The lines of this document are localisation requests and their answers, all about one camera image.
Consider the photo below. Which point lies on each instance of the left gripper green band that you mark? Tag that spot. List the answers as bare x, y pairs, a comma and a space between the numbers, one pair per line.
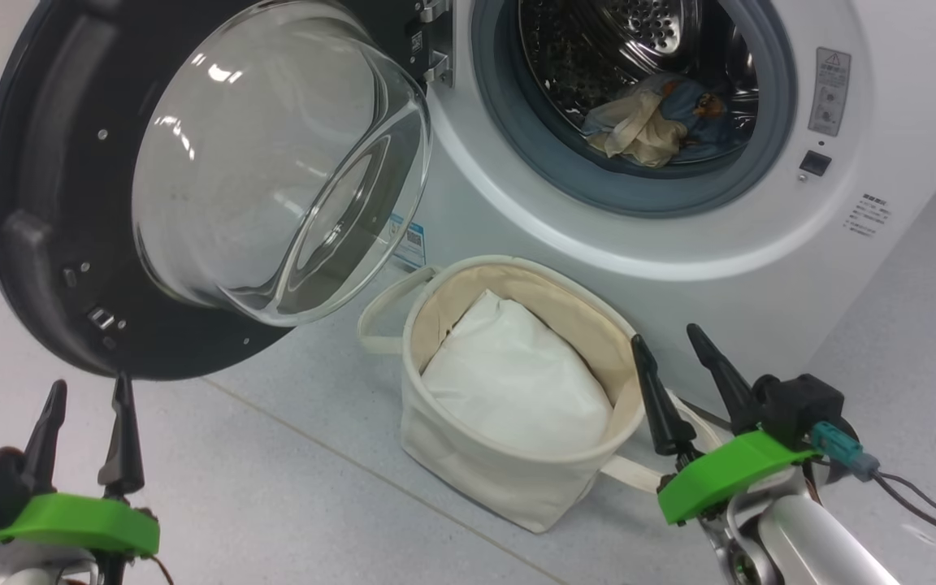
70, 524

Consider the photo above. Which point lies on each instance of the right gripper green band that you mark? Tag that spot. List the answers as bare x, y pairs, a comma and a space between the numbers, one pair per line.
720, 475

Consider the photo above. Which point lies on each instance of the black door with glass bowl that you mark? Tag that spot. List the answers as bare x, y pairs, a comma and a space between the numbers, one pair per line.
54, 203

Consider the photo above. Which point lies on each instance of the blue garment with cream lining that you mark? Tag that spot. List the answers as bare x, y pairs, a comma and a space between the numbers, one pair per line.
639, 130

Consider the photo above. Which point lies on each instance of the blue garment with orange bears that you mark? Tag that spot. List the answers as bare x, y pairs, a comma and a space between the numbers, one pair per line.
699, 110

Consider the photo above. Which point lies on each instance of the white front-load washing machine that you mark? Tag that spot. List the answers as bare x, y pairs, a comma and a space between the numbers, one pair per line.
760, 268

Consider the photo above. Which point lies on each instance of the white cloth basket liner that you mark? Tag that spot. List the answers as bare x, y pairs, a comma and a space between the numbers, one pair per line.
517, 382

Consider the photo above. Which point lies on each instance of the cream canvas laundry basket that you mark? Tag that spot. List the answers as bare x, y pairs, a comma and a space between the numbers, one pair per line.
484, 479

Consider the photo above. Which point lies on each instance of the teal connector right wrist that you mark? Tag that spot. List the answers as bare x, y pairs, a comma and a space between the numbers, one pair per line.
842, 451

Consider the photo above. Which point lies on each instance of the blue energy label sticker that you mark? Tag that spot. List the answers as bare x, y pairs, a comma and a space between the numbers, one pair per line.
409, 241

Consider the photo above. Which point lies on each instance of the grey warning sticker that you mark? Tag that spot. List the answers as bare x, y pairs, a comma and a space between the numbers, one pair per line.
829, 89

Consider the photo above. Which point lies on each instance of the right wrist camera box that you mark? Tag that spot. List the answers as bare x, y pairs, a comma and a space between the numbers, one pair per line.
801, 406

